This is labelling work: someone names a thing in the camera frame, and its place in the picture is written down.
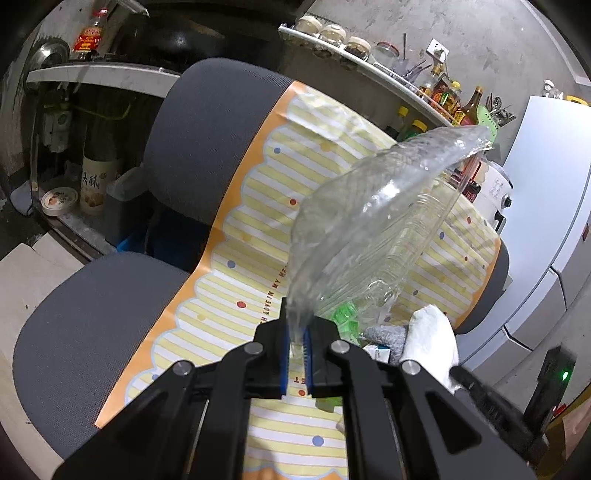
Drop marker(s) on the white foam block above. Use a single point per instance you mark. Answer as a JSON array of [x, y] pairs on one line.
[[432, 343]]

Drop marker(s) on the clear plastic clamshell container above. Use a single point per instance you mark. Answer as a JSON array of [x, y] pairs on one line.
[[357, 237]]

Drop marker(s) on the yellow striped dotted cloth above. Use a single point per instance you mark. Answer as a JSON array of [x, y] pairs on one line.
[[307, 139]]

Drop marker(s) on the grey office chair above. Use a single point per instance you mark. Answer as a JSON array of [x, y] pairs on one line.
[[233, 151]]

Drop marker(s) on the green tea bottle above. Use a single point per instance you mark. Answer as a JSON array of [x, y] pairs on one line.
[[346, 317]]

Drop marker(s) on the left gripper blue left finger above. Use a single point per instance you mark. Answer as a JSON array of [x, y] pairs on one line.
[[223, 394]]

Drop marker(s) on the steel pot lid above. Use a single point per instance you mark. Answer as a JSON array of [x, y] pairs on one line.
[[48, 52]]

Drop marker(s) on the white air fryer appliance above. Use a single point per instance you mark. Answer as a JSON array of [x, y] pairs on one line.
[[490, 190]]

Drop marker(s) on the red label sauce bottle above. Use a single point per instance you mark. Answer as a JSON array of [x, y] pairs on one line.
[[91, 35]]

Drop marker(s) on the metal kitchen shelf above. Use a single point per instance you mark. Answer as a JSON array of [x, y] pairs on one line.
[[386, 78]]

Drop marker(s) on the grey rag cloth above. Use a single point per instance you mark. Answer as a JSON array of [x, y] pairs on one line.
[[385, 343]]

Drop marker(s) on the grey white refrigerator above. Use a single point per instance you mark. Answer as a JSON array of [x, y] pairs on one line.
[[547, 236]]

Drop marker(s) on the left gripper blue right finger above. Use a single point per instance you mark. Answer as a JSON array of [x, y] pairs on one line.
[[336, 368]]

